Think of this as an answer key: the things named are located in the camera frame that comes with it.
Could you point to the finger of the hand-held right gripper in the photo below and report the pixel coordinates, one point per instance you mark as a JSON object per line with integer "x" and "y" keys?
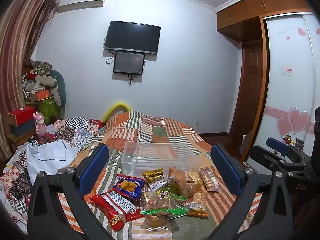
{"x": 277, "y": 145}
{"x": 262, "y": 155}

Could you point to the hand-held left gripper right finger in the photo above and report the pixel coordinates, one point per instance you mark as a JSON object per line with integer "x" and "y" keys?
{"x": 225, "y": 165}

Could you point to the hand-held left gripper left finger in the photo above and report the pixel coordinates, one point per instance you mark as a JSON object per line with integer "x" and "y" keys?
{"x": 96, "y": 160}

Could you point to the pink biscuit packet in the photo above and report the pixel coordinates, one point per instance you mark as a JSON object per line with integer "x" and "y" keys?
{"x": 208, "y": 180}

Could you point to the yellow cracker packet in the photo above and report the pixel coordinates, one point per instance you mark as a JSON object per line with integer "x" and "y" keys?
{"x": 196, "y": 177}

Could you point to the blue snack packet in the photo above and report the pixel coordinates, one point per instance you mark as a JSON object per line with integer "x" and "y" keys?
{"x": 130, "y": 186}

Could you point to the orange wafer packet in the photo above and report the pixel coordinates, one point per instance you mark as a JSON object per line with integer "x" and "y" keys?
{"x": 198, "y": 201}

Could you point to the clear bag of orange snacks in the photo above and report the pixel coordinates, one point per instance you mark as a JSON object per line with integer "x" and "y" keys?
{"x": 180, "y": 180}

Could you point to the red snack packet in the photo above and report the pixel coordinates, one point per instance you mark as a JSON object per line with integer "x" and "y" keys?
{"x": 112, "y": 205}

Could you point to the clear plastic container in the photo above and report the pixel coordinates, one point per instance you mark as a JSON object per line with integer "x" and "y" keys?
{"x": 150, "y": 155}

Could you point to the gold yellow snack packet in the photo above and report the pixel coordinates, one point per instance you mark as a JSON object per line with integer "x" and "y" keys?
{"x": 152, "y": 175}

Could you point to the green jelly cup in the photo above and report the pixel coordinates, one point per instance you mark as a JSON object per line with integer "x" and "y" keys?
{"x": 172, "y": 192}

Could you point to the white pink snack packet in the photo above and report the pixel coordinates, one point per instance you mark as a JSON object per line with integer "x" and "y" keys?
{"x": 158, "y": 183}

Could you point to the green-edged clear pastry packet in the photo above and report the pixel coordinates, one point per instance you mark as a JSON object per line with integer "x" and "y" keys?
{"x": 162, "y": 207}

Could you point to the clear bun packet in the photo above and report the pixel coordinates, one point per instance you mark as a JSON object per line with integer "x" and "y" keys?
{"x": 156, "y": 222}

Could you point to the small jar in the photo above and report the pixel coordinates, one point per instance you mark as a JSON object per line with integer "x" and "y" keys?
{"x": 299, "y": 143}
{"x": 288, "y": 139}

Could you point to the patchwork quilt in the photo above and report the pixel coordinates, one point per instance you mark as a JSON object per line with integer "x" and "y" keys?
{"x": 75, "y": 127}

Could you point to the white plastic bag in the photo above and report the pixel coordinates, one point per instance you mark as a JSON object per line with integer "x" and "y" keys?
{"x": 50, "y": 155}

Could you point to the yellow cushion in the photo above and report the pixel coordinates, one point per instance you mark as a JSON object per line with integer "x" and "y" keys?
{"x": 112, "y": 110}

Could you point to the white sliding door with hearts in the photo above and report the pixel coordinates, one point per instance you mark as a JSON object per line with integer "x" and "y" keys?
{"x": 287, "y": 92}

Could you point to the pink toy figure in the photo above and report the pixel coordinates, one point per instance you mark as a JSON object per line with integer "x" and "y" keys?
{"x": 40, "y": 127}

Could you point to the green bag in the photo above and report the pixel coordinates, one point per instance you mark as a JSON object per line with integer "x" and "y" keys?
{"x": 48, "y": 110}

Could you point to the wooden door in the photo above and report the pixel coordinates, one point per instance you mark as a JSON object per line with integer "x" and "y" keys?
{"x": 250, "y": 80}

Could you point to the orange green striped bed cover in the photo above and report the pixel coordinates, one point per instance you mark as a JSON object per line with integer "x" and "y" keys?
{"x": 162, "y": 130}

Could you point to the red white door sticker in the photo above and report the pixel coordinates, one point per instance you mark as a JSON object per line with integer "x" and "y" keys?
{"x": 287, "y": 70}

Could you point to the wooden side table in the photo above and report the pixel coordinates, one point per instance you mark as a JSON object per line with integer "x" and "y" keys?
{"x": 20, "y": 140}

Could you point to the grey box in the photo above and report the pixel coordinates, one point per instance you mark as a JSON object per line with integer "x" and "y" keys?
{"x": 22, "y": 129}

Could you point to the red box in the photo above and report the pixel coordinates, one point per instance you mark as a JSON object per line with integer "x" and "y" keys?
{"x": 22, "y": 116}

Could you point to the orange box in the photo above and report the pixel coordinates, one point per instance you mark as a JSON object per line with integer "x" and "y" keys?
{"x": 38, "y": 95}

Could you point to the small black monitor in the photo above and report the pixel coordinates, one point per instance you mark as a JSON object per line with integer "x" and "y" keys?
{"x": 128, "y": 62}

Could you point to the floral cloth bundle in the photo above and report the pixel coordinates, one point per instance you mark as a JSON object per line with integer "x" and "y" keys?
{"x": 41, "y": 67}

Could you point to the striped curtain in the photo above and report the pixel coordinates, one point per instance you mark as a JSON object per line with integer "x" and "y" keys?
{"x": 17, "y": 55}

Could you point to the wooden wardrobe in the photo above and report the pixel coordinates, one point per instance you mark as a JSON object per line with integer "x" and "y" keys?
{"x": 250, "y": 7}

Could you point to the white air conditioner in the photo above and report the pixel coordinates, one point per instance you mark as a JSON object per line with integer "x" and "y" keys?
{"x": 80, "y": 1}

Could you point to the black wall television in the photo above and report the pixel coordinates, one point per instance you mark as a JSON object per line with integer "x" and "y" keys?
{"x": 132, "y": 36}

